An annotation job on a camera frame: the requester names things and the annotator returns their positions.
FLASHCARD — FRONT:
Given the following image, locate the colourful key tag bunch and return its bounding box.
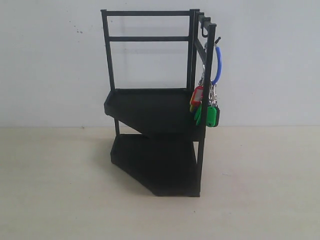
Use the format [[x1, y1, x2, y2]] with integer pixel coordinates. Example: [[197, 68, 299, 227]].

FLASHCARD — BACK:
[[189, 37, 223, 128]]

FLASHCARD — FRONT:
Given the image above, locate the black two-tier metal rack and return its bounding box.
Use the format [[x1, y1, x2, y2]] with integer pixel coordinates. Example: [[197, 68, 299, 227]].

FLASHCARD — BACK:
[[101, 9, 218, 197]]

